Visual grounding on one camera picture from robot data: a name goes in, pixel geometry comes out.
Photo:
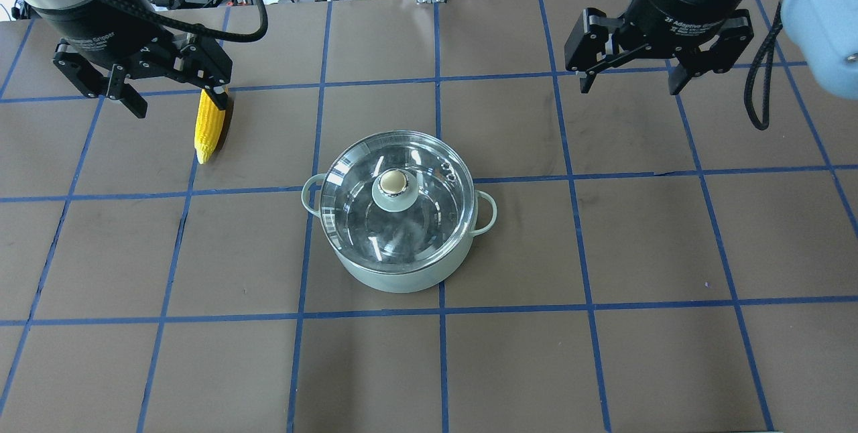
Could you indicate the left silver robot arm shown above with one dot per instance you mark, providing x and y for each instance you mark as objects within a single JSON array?
[{"x": 103, "y": 48}]

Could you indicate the pale green electric pot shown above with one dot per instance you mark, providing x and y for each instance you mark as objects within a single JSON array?
[{"x": 402, "y": 245}]

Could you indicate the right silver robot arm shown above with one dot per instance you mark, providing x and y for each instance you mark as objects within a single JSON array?
[{"x": 825, "y": 33}]

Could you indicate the glass pot lid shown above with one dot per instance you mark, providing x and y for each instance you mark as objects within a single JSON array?
[{"x": 397, "y": 198}]

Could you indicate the yellow corn cob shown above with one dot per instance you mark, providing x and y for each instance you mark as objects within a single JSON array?
[{"x": 209, "y": 127}]

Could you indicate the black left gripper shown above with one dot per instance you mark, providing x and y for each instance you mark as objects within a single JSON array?
[{"x": 100, "y": 32}]

